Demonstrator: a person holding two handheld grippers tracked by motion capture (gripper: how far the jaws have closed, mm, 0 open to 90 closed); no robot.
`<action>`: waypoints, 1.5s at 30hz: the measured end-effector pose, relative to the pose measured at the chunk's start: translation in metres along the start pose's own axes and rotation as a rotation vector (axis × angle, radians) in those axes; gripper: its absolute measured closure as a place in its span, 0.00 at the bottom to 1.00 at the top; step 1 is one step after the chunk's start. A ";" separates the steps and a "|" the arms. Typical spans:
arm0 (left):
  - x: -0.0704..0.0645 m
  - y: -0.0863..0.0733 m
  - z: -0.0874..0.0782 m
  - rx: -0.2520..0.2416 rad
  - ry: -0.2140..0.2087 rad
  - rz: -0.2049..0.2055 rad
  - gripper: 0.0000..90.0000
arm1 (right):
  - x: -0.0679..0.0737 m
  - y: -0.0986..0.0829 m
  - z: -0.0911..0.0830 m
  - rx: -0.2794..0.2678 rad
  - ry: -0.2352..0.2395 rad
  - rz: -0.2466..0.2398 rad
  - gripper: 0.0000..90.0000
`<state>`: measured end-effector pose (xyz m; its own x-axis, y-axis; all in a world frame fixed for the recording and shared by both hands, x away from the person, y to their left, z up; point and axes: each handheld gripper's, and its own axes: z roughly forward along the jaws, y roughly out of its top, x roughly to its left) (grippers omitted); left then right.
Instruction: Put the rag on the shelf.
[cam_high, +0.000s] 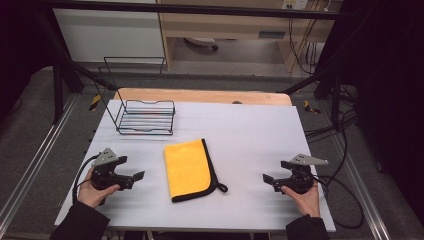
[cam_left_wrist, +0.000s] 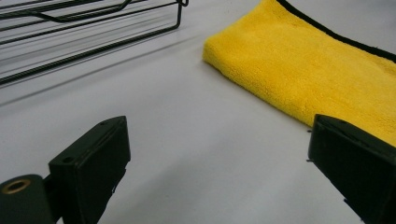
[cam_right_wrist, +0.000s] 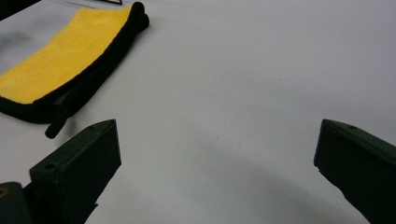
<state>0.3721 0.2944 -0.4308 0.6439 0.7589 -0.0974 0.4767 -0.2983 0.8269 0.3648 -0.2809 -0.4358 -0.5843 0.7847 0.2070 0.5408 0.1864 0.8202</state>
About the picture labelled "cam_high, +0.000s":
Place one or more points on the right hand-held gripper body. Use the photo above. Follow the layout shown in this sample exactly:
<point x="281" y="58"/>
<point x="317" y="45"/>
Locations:
<point x="300" y="180"/>

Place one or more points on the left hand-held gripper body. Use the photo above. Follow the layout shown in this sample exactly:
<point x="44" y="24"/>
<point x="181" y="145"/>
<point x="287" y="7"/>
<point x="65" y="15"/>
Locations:
<point x="106" y="176"/>

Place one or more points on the person's right hand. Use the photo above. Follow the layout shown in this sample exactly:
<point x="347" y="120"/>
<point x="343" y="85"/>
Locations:
<point x="308" y="203"/>

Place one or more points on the person's left hand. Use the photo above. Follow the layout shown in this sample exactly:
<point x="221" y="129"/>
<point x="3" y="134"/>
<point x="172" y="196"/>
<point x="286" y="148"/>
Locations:
<point x="90" y="196"/>

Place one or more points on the yellow cloth with black trim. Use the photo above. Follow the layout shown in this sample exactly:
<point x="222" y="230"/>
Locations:
<point x="187" y="168"/>

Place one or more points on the yellow black floor tape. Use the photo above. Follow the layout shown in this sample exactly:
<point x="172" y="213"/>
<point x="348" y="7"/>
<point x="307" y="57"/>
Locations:
<point x="95" y="102"/>
<point x="310" y="107"/>

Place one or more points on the white cabinet panel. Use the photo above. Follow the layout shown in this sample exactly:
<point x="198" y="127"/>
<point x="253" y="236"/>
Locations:
<point x="110" y="36"/>

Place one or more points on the office chair base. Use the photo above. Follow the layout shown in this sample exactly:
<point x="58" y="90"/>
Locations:
<point x="203" y="42"/>

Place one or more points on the aluminium floor rail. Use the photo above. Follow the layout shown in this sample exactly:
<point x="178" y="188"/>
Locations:
<point x="363" y="193"/>
<point x="36" y="156"/>

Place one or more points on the white wall socket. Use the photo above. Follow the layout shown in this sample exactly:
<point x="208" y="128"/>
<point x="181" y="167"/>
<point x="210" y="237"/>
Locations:
<point x="295" y="4"/>

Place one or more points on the black metal frame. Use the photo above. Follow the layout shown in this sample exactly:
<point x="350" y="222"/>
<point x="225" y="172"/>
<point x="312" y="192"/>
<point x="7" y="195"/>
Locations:
<point x="200" y="9"/>

